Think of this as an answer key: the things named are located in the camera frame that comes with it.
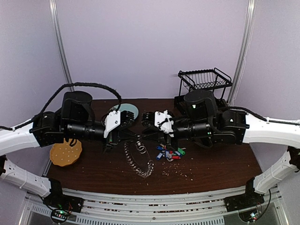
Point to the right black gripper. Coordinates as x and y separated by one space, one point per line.
172 140

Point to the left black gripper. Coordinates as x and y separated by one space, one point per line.
120 134

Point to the pile of tagged keys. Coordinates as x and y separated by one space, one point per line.
169 155

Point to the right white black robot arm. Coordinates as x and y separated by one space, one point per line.
205 123

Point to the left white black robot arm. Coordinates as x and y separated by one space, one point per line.
74 120

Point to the teal flower plate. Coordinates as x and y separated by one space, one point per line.
130 108

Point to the yellow dotted plate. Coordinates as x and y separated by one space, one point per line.
65 154

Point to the left green led board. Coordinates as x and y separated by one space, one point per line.
59 215

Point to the green led board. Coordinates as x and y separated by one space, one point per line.
250 216
59 215

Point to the right green led board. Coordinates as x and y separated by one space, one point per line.
250 216

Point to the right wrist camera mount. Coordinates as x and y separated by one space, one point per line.
163 122

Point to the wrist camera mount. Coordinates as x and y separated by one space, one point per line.
111 122
163 122

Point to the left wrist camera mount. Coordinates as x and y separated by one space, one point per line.
111 122

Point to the black wire dish rack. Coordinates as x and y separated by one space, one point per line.
208 79

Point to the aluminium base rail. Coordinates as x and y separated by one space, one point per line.
206 208

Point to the left aluminium frame post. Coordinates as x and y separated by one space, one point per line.
62 54

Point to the aluminium frame post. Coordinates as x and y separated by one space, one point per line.
62 54
245 45

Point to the right aluminium frame post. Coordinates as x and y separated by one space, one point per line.
245 45

